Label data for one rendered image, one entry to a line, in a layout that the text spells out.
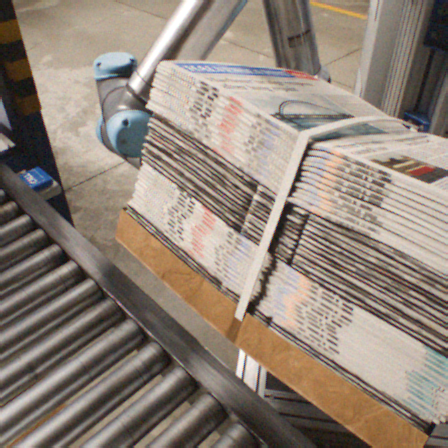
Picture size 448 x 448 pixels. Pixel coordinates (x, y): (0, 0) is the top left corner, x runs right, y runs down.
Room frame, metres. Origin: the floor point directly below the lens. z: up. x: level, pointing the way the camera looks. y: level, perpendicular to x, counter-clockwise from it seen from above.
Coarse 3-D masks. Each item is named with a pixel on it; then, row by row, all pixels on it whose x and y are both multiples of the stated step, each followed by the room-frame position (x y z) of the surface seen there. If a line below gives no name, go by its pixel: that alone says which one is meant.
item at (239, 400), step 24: (0, 168) 0.93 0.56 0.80; (24, 192) 0.83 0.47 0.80; (48, 216) 0.75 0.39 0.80; (72, 240) 0.67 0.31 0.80; (96, 264) 0.61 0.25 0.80; (120, 288) 0.55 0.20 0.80; (144, 312) 0.49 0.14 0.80; (168, 336) 0.44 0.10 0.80; (192, 336) 0.44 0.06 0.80; (192, 360) 0.40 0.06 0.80; (216, 360) 0.40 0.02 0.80; (216, 384) 0.36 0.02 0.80; (240, 384) 0.36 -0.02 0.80; (240, 408) 0.32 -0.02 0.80; (264, 408) 0.32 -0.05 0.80; (264, 432) 0.28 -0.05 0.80; (288, 432) 0.28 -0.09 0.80
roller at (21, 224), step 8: (24, 216) 0.75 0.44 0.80; (8, 224) 0.72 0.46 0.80; (16, 224) 0.72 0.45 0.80; (24, 224) 0.73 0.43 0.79; (32, 224) 0.73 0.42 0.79; (0, 232) 0.70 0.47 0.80; (8, 232) 0.70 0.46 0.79; (16, 232) 0.71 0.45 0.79; (24, 232) 0.71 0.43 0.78; (0, 240) 0.68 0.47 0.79; (8, 240) 0.69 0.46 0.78
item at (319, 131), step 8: (344, 120) 0.38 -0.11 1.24; (352, 120) 0.38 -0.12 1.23; (360, 120) 0.39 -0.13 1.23; (368, 120) 0.40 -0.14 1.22; (376, 120) 0.41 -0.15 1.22; (384, 120) 0.43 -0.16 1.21; (392, 120) 0.45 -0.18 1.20; (400, 120) 0.47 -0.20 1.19; (312, 128) 0.34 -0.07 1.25; (320, 128) 0.34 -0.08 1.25; (328, 128) 0.35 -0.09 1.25; (336, 128) 0.35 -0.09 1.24; (416, 128) 0.51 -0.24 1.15; (312, 136) 0.32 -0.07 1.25
